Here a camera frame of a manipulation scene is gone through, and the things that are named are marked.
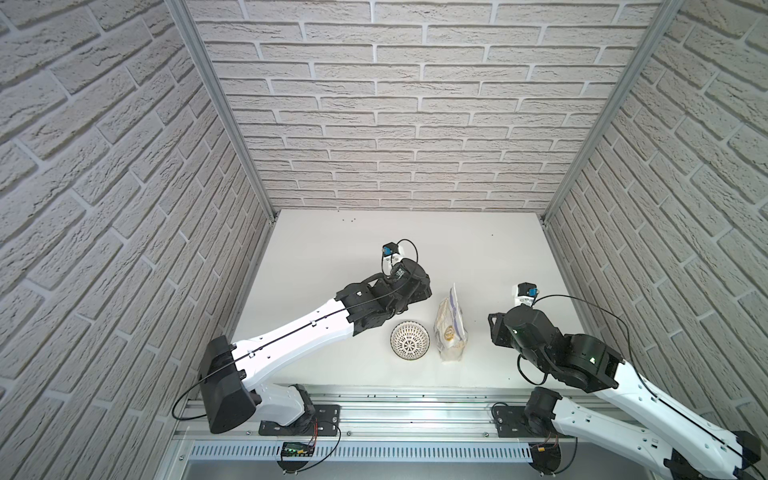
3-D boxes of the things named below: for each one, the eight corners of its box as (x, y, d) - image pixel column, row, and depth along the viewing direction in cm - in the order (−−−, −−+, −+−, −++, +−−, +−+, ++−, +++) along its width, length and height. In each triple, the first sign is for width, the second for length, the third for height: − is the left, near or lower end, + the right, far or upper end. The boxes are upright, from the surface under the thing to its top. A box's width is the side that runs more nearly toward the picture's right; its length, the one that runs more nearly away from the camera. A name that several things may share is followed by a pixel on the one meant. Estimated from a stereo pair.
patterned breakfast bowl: (390, 360, 83) (390, 356, 81) (390, 324, 90) (390, 320, 88) (430, 360, 84) (431, 356, 81) (427, 325, 90) (428, 320, 88)
